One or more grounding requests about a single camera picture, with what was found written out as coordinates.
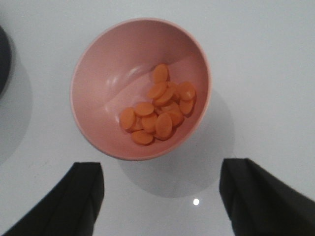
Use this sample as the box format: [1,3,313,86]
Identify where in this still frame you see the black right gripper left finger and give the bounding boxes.
[4,162,104,236]

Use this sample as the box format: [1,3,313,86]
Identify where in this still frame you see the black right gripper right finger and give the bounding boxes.
[219,158,315,236]

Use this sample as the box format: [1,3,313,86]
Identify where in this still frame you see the orange ham slices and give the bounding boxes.
[119,63,196,146]

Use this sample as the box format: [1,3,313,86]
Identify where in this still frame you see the pink bowl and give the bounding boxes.
[70,18,212,161]

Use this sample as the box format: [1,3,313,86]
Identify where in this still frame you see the dark blue saucepan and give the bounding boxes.
[0,27,11,94]

